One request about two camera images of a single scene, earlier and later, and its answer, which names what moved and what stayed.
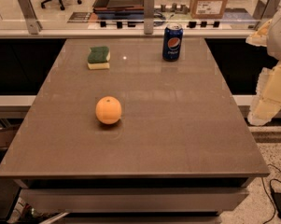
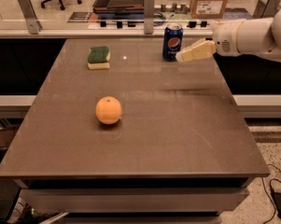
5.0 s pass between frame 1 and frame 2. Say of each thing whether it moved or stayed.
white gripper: moved
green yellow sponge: stayed
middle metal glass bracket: stayed
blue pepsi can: stayed
